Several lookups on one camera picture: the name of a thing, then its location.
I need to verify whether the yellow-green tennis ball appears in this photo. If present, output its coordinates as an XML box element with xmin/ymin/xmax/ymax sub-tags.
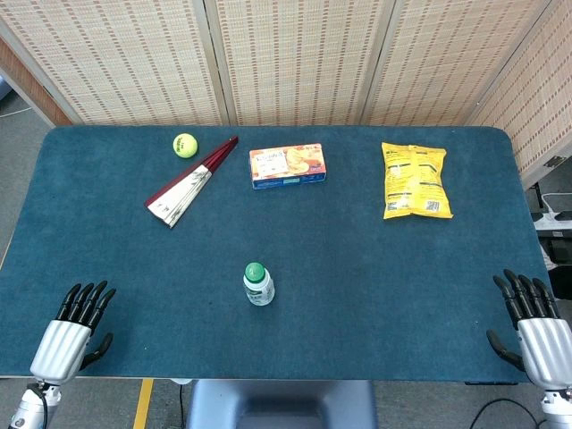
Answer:
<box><xmin>172</xmin><ymin>133</ymin><xmax>199</xmax><ymax>159</ymax></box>

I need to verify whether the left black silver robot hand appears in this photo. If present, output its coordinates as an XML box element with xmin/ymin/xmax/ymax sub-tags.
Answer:
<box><xmin>29</xmin><ymin>280</ymin><xmax>117</xmax><ymax>384</ymax></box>

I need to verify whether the blue felt table cover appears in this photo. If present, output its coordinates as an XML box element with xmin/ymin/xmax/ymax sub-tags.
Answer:
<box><xmin>0</xmin><ymin>125</ymin><xmax>555</xmax><ymax>384</ymax></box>

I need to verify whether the grey-blue robot torso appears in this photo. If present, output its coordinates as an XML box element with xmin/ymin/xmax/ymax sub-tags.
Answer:
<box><xmin>185</xmin><ymin>379</ymin><xmax>379</xmax><ymax>429</ymax></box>

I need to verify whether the bamboo folding screen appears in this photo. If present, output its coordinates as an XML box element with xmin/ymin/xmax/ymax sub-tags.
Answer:
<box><xmin>0</xmin><ymin>0</ymin><xmax>572</xmax><ymax>189</ymax></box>

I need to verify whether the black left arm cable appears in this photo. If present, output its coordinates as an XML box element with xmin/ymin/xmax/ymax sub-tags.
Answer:
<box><xmin>37</xmin><ymin>383</ymin><xmax>50</xmax><ymax>429</ymax></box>

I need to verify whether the white drink bottle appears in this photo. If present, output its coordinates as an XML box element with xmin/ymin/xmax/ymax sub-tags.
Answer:
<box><xmin>242</xmin><ymin>270</ymin><xmax>276</xmax><ymax>307</ymax></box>

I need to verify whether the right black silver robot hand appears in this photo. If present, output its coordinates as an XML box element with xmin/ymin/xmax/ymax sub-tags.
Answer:
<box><xmin>485</xmin><ymin>268</ymin><xmax>572</xmax><ymax>390</ymax></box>

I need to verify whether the yellow snack bag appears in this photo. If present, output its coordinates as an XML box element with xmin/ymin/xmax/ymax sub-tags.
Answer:
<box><xmin>381</xmin><ymin>141</ymin><xmax>454</xmax><ymax>221</ymax></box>

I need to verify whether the folded red paper fan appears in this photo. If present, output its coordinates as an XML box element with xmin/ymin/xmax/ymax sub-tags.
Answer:
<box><xmin>143</xmin><ymin>136</ymin><xmax>240</xmax><ymax>229</ymax></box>

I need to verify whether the black floor cable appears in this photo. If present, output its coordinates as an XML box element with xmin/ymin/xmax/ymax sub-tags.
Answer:
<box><xmin>468</xmin><ymin>397</ymin><xmax>544</xmax><ymax>429</ymax></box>

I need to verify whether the orange blue biscuit box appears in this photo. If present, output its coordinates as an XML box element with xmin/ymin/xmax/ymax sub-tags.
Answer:
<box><xmin>248</xmin><ymin>142</ymin><xmax>327</xmax><ymax>191</ymax></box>

